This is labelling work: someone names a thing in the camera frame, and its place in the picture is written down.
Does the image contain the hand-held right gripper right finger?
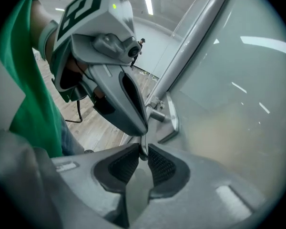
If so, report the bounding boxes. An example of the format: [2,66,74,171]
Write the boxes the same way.
[143,143,267,229]

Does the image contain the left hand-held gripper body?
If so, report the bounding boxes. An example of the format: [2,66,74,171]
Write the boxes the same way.
[39,0,143,115]

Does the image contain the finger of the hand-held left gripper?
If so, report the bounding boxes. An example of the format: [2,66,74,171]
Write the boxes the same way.
[89,64,146,136]
[121,72,149,136]

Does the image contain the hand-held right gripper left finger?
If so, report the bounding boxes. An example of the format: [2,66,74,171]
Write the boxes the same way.
[50,143,141,229]

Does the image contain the metal door handle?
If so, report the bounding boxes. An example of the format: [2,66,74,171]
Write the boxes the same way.
[140,89,181,161]

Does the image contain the frosted glass door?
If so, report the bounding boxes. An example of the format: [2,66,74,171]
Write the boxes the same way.
[145,0,286,200]

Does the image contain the person's left forearm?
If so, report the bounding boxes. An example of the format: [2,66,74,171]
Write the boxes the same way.
[30,0,60,57]

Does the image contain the person's left hand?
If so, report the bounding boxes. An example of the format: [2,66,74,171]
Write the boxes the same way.
[66,57,88,78]

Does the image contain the blue jeans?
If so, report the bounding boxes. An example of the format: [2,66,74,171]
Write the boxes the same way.
[60,117,84,156]

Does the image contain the person in green shirt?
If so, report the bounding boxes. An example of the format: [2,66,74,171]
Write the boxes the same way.
[0,0,64,157]

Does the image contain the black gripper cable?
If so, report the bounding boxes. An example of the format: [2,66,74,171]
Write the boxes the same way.
[64,96,84,124]

